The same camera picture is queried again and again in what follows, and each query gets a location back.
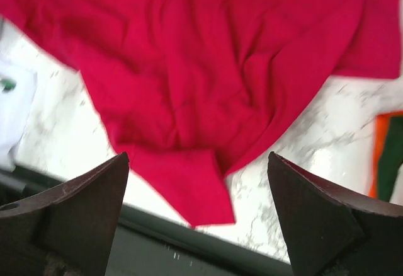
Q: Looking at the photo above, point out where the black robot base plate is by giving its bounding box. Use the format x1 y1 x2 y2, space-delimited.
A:
0 164 293 276

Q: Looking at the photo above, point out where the red t shirt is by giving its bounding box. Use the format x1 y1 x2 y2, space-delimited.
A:
1 0 401 226

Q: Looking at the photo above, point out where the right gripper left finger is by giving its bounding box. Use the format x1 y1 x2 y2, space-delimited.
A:
1 153 129 275

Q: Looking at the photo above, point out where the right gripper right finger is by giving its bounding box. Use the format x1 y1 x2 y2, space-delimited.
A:
268 152 402 275

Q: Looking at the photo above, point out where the green t shirt under orange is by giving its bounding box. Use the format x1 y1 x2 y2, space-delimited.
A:
377 115 402 202

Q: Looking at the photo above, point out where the orange folded t shirt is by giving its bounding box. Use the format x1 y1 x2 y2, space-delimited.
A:
368 111 402 199

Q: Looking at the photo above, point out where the white paper sheet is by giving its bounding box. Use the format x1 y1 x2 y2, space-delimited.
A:
1 55 37 171

